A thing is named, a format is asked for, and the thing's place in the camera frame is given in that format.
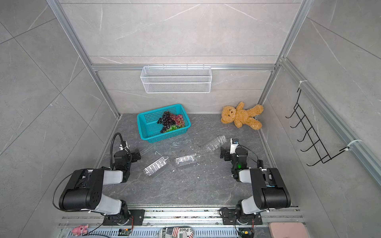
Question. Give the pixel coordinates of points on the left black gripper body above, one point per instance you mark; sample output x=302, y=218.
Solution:
x=133, y=158

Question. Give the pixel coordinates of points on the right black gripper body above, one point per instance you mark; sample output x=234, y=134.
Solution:
x=230, y=157

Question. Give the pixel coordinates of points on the clear clamshell container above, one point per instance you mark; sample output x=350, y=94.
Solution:
x=186, y=160
x=155, y=167
x=214, y=144

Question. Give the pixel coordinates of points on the teal plastic basket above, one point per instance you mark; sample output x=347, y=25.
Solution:
x=149, y=129

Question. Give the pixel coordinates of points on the red grape bunch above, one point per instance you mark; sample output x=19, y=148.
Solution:
x=178, y=120

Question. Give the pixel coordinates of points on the green grape bunch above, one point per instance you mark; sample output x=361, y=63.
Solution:
x=173, y=128

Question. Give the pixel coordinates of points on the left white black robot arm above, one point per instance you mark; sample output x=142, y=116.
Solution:
x=84, y=190

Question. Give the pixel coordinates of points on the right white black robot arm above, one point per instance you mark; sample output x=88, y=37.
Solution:
x=268, y=188

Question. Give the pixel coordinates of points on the brown teddy bear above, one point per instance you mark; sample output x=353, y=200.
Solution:
x=239, y=116

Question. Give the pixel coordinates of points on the dark purple grape bunch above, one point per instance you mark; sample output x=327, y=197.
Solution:
x=165, y=121

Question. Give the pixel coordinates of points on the pink pad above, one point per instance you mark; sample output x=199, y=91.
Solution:
x=288, y=230

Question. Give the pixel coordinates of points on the pink plush toy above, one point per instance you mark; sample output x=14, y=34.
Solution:
x=81, y=230

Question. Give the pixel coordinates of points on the flag pattern object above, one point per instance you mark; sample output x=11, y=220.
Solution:
x=176, y=232

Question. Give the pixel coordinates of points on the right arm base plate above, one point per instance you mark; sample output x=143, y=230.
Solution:
x=231, y=217

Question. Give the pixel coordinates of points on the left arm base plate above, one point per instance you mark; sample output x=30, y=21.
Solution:
x=132, y=217

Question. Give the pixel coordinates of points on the black wire hook rack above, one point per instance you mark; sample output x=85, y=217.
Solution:
x=311, y=135

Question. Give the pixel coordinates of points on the white wire mesh shelf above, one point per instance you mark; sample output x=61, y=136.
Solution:
x=176, y=79

